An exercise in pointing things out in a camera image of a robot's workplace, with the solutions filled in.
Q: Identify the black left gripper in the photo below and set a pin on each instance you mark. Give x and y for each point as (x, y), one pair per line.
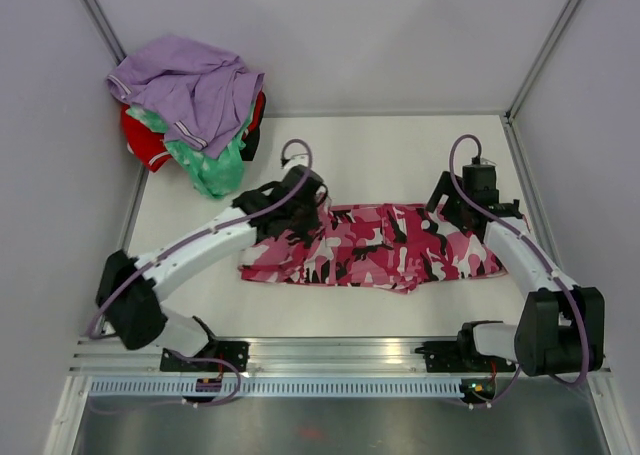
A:
(312, 223)

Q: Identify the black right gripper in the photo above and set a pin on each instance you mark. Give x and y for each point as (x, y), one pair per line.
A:
(448, 187)

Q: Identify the pink camouflage trousers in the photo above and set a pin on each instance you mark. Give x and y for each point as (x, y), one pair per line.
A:
(395, 247)

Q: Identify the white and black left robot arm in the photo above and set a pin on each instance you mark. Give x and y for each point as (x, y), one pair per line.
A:
(133, 288)

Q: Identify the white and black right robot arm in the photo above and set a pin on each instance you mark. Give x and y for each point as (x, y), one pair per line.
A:
(561, 326)

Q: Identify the black garment in pile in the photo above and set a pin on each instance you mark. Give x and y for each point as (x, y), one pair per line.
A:
(251, 137)

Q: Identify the green tie-dye garment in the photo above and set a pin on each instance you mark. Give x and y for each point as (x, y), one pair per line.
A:
(213, 178)

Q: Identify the purple shirt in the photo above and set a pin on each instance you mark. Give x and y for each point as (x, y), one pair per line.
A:
(203, 93)

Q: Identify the red garment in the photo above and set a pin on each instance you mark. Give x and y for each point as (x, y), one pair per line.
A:
(147, 146)

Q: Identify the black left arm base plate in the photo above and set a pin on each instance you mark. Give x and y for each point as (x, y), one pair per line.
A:
(218, 356)

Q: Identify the aluminium front rail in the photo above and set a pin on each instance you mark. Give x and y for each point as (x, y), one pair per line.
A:
(278, 357)

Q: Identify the aluminium left side rail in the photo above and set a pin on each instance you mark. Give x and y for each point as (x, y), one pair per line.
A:
(97, 333)

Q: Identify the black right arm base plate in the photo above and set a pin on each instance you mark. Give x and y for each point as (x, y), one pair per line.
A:
(448, 356)

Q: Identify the aluminium right corner post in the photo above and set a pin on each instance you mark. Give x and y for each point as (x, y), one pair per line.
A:
(558, 30)

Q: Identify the aluminium corner post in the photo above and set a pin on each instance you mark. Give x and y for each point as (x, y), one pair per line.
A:
(104, 27)
(558, 30)

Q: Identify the white slotted cable duct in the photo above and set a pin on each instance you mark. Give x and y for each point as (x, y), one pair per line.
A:
(349, 387)

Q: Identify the aluminium left corner post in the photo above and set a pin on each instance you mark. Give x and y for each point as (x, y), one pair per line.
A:
(104, 27)

